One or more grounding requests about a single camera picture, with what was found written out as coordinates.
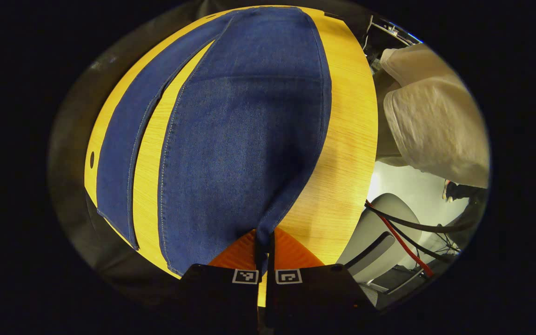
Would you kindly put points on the grey office chair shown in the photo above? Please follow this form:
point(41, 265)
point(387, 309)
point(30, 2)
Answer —
point(379, 223)

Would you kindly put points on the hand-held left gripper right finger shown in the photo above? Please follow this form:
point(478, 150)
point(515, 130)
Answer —
point(314, 298)

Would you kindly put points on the person's dark shoe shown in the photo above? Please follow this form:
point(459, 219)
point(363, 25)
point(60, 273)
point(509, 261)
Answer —
point(458, 191)

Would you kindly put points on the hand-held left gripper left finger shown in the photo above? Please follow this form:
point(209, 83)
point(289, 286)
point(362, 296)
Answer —
point(217, 298)

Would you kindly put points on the blue denim jeans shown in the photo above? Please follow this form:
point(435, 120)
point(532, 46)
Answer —
point(249, 139)

